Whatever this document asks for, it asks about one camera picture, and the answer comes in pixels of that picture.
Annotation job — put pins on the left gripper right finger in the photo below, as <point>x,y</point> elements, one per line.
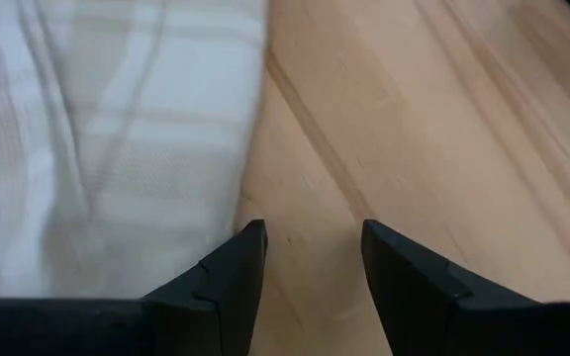
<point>418,316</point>

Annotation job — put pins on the white checked towel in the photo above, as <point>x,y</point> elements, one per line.
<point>117,148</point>

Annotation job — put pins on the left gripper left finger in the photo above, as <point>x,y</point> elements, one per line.
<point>220,306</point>

